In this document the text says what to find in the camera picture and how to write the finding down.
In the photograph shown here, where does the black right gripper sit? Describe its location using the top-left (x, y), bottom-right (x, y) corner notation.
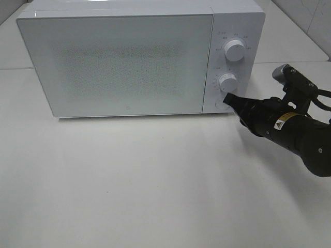
top-left (223, 67), bottom-right (318, 142)

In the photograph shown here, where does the white timer knob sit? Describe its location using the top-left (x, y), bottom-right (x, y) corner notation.
top-left (218, 73), bottom-right (238, 92)

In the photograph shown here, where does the round white door button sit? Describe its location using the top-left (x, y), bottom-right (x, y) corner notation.
top-left (215, 99), bottom-right (231, 113)

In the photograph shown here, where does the white microwave door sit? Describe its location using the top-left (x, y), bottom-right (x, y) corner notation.
top-left (17, 15), bottom-right (213, 118)

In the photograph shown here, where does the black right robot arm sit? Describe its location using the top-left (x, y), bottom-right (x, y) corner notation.
top-left (223, 64), bottom-right (330, 177)

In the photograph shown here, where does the white microwave oven body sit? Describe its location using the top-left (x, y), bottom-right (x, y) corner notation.
top-left (16, 1), bottom-right (265, 115)

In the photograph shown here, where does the upper white power knob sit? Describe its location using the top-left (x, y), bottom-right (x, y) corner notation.
top-left (223, 38), bottom-right (246, 62)

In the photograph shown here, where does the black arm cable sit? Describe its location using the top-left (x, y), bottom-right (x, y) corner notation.
top-left (309, 89), bottom-right (331, 112)

